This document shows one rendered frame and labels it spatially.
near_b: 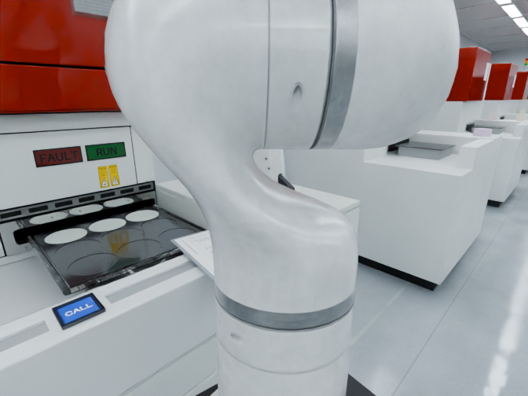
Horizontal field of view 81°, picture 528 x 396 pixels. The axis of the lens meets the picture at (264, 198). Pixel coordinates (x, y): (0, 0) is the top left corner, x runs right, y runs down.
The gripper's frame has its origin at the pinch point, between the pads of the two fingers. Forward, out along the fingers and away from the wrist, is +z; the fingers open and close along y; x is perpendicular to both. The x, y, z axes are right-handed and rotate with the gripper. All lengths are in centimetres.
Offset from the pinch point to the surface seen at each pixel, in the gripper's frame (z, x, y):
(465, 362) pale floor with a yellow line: 102, 111, 32
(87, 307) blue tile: 4.9, -37.5, 0.6
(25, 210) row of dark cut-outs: 5, -36, -57
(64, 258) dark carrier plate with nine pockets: 11.4, -33.4, -33.3
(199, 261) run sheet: 4.4, -18.5, 1.7
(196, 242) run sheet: 4.4, -14.5, -5.6
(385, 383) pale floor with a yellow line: 101, 71, 9
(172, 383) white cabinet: 23.9, -27.9, 4.8
